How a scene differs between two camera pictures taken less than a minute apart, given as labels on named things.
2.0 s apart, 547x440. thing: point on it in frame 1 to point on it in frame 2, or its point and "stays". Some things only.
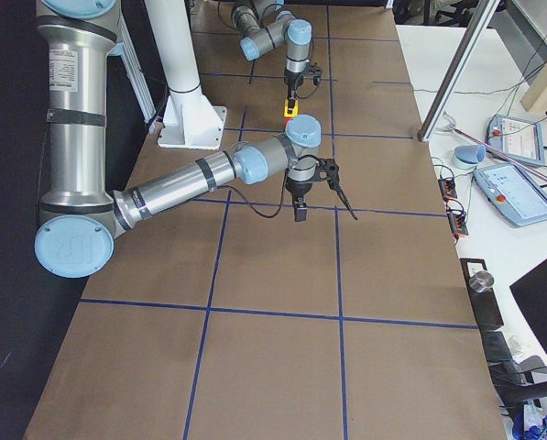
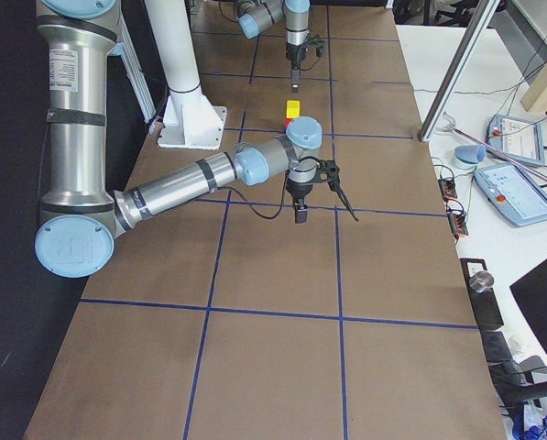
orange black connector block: x=447 y=188 stays
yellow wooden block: x=294 y=111 stays
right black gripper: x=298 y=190 stays
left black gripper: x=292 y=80 to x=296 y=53
